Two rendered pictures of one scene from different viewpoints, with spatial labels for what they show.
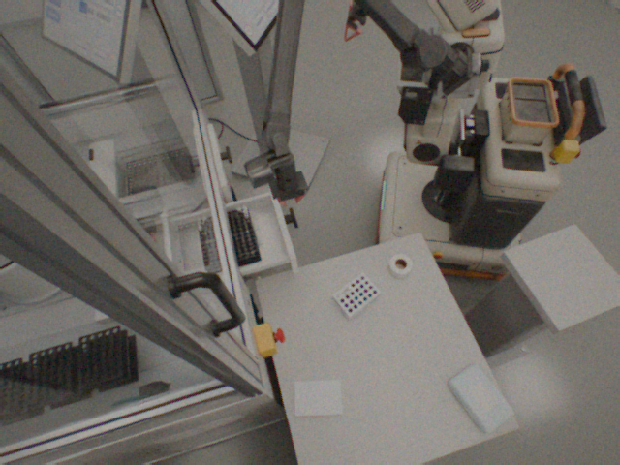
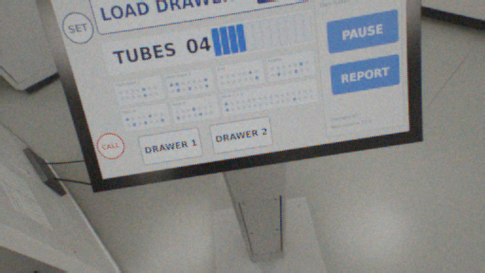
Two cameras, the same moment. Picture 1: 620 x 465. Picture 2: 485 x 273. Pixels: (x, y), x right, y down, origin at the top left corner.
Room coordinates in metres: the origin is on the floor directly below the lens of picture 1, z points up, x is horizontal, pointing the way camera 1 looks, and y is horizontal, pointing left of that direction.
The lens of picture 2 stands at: (1.48, -0.17, 1.36)
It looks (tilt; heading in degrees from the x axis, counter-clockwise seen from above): 52 degrees down; 66
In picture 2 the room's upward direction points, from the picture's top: 10 degrees counter-clockwise
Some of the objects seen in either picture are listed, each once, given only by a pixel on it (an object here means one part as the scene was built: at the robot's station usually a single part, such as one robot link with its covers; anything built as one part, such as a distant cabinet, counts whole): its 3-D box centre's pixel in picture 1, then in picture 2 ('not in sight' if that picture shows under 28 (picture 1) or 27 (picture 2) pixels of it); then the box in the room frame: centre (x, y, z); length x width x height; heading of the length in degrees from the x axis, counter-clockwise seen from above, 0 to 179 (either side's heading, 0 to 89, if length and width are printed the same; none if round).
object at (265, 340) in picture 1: (266, 339); not in sight; (0.26, 0.15, 0.88); 0.07 x 0.05 x 0.07; 12
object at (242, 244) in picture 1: (220, 244); not in sight; (0.57, 0.29, 0.87); 0.22 x 0.18 x 0.06; 102
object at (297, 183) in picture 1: (287, 179); not in sight; (0.64, 0.06, 1.06); 0.10 x 0.07 x 0.07; 104
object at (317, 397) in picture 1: (318, 397); not in sight; (0.12, 0.03, 0.77); 0.13 x 0.09 x 0.02; 88
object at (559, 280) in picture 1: (516, 310); not in sight; (0.41, -0.79, 0.38); 0.30 x 0.30 x 0.76; 16
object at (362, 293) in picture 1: (356, 295); not in sight; (0.39, -0.12, 0.78); 0.12 x 0.08 x 0.04; 122
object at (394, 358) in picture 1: (363, 369); not in sight; (0.24, -0.15, 0.38); 0.62 x 0.58 x 0.76; 12
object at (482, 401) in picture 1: (480, 397); not in sight; (0.08, -0.40, 0.78); 0.15 x 0.10 x 0.04; 27
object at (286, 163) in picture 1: (282, 166); not in sight; (0.64, 0.06, 1.12); 0.07 x 0.06 x 0.07; 111
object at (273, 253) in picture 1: (218, 245); not in sight; (0.57, 0.30, 0.86); 0.40 x 0.26 x 0.06; 102
